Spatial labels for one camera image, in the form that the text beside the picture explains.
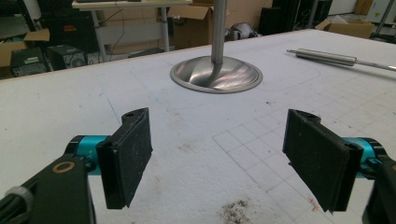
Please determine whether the open cardboard box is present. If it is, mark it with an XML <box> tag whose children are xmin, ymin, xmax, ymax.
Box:
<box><xmin>0</xmin><ymin>28</ymin><xmax>50</xmax><ymax>78</ymax></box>
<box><xmin>167</xmin><ymin>3</ymin><xmax>232</xmax><ymax>50</ymax></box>
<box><xmin>315</xmin><ymin>18</ymin><xmax>376</xmax><ymax>40</ymax></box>

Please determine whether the white desk with metal legs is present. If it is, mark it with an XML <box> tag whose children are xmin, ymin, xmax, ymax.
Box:
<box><xmin>71</xmin><ymin>0</ymin><xmax>194</xmax><ymax>63</ymax></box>

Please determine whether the dark bag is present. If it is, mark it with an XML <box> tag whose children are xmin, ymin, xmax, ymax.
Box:
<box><xmin>226</xmin><ymin>21</ymin><xmax>260</xmax><ymax>42</ymax></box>

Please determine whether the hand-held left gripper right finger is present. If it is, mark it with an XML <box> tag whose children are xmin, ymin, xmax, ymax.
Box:
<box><xmin>282</xmin><ymin>108</ymin><xmax>388</xmax><ymax>214</ymax></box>

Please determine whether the black computer case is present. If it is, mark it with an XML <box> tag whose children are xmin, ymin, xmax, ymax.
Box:
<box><xmin>47</xmin><ymin>44</ymin><xmax>88</xmax><ymax>71</ymax></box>

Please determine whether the metal stand with round base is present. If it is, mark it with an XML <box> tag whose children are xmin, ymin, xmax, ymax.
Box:
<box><xmin>169</xmin><ymin>0</ymin><xmax>263</xmax><ymax>94</ymax></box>

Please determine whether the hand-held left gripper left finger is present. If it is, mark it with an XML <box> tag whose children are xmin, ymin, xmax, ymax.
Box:
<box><xmin>64</xmin><ymin>106</ymin><xmax>154</xmax><ymax>210</ymax></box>

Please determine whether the black cabinet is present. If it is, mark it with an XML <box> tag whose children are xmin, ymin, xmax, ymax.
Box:
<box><xmin>258</xmin><ymin>0</ymin><xmax>333</xmax><ymax>36</ymax></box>

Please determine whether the black electronic device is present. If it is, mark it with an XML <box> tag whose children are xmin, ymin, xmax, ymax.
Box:
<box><xmin>10</xmin><ymin>47</ymin><xmax>49</xmax><ymax>77</ymax></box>

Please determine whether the metal stand leg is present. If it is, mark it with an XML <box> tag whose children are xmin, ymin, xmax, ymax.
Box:
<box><xmin>370</xmin><ymin>0</ymin><xmax>396</xmax><ymax>40</ymax></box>

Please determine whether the metal rod tool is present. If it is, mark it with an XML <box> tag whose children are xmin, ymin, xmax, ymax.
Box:
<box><xmin>286</xmin><ymin>48</ymin><xmax>396</xmax><ymax>73</ymax></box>

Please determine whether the black box with red label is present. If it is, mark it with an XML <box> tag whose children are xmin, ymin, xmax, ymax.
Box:
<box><xmin>40</xmin><ymin>13</ymin><xmax>98</xmax><ymax>54</ymax></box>

